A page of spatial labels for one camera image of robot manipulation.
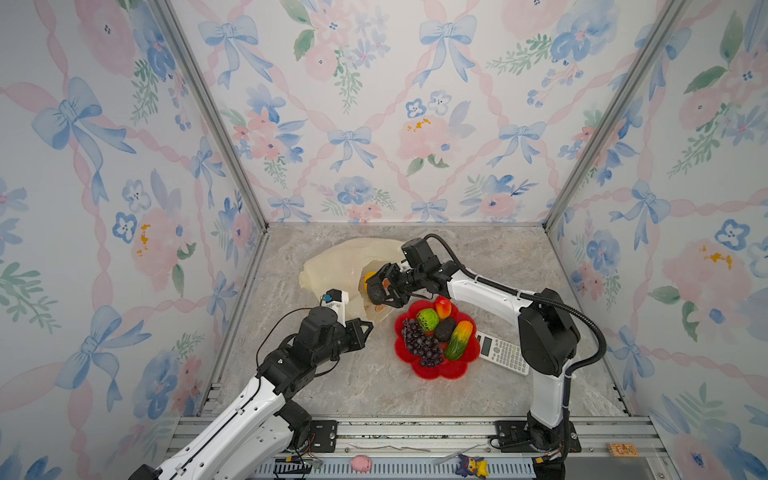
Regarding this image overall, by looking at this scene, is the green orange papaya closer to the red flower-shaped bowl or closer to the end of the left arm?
the red flower-shaped bowl

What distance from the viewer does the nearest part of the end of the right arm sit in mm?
676

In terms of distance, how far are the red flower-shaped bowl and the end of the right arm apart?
0.11m

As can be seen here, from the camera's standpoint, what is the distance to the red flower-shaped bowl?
819mm

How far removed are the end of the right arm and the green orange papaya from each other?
0.20 m

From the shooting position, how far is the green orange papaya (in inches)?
33.8

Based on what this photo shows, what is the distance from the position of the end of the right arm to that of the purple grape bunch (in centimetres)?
11
